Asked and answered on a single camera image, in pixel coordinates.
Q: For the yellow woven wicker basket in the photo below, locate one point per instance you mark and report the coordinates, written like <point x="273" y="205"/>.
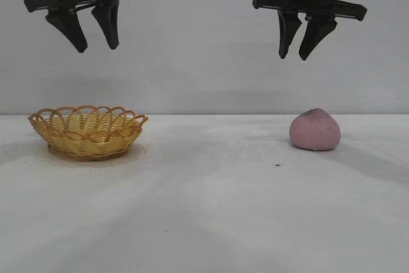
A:
<point x="89" y="132"/>

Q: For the pink peach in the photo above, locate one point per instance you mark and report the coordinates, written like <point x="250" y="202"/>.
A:
<point x="314" y="130"/>

